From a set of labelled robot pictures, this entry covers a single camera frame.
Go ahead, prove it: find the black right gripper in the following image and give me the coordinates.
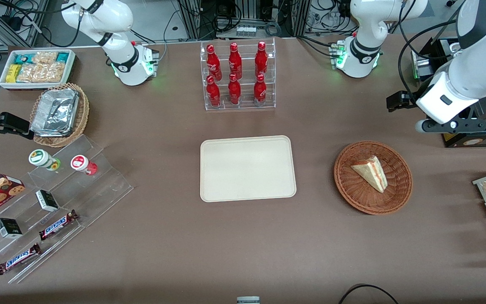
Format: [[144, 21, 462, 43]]
[[0, 111, 35, 143]]

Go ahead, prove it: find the triangular sandwich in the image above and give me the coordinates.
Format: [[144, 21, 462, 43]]
[[350, 155, 389, 194]]

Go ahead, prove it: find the light wicker basket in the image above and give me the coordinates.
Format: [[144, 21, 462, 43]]
[[30, 83, 90, 148]]

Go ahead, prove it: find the brown wicker basket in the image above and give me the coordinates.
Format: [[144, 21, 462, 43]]
[[334, 141, 413, 215]]

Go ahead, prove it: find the beige plastic tray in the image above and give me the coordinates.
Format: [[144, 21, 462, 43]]
[[200, 135, 297, 203]]

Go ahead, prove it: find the green lid cup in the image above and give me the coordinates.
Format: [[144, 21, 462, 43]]
[[28, 149, 62, 172]]

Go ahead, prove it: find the aluminium foil containers stack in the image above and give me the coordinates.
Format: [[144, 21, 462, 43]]
[[30, 88, 80, 137]]

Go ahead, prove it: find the red lid cup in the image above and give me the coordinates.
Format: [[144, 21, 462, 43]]
[[70, 155, 98, 176]]

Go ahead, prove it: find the clear cracker bag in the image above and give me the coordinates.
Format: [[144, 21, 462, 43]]
[[16, 63, 65, 84], [32, 51, 58, 66]]

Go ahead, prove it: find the yellow snack box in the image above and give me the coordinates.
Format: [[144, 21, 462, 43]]
[[5, 64, 22, 84]]

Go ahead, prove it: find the small black box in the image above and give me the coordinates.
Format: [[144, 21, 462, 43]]
[[35, 190, 59, 213], [0, 217, 23, 240]]

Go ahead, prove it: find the white plastic snack bin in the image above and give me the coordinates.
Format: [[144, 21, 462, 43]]
[[0, 49, 76, 91]]

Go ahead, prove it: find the clear acrylic stepped display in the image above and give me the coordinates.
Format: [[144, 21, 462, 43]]
[[0, 134, 134, 285]]

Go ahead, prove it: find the Snickers bar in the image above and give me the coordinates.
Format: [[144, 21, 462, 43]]
[[0, 243, 42, 276], [39, 209, 79, 241]]

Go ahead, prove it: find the black power adapter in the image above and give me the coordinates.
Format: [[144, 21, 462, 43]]
[[3, 16, 23, 31]]

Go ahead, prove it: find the red cola bottle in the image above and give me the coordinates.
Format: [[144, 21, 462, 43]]
[[228, 42, 243, 80], [227, 73, 242, 106], [206, 44, 223, 81], [254, 41, 269, 78], [206, 76, 221, 108], [253, 74, 267, 106]]

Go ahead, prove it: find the clear acrylic bottle rack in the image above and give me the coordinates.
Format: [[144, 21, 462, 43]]
[[200, 38, 276, 111]]

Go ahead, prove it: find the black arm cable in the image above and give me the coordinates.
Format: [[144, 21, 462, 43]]
[[397, 19, 471, 100]]

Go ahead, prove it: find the black floor cable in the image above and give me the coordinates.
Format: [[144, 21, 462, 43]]
[[337, 284, 400, 304]]

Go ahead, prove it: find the aluminium frame rack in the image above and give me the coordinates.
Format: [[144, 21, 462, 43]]
[[178, 0, 312, 41]]

